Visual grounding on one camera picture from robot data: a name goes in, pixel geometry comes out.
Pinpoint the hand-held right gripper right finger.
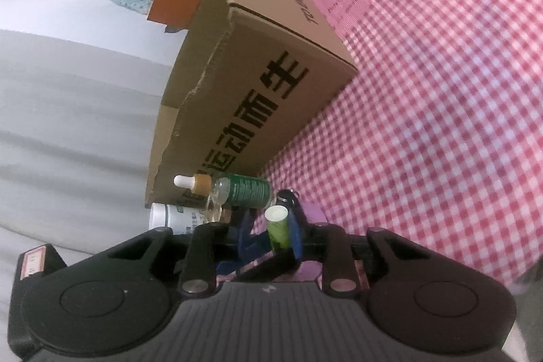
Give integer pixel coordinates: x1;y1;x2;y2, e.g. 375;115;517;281
286;209;429;297

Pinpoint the black oval case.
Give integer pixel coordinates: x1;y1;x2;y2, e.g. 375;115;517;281
275;188;310;225

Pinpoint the pink checkered tablecloth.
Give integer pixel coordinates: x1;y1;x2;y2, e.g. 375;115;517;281
250;0;543;296

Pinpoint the purple plastic lid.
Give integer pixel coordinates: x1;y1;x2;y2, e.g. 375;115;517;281
216;203;329;286

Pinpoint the white curtain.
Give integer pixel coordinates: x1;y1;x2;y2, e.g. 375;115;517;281
0;29;184;258

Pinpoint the green label glass bottle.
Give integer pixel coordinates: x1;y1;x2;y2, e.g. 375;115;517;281
211;172;272;207

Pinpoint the brown cardboard box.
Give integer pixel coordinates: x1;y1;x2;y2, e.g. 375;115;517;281
144;0;359;207

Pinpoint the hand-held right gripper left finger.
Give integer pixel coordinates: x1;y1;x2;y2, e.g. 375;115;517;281
108;213;259;297

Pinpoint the green tube with white cap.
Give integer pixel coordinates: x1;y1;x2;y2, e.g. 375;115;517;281
265;206;293;251

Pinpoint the white pill bottle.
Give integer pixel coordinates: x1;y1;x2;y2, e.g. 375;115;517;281
148;203;208;236

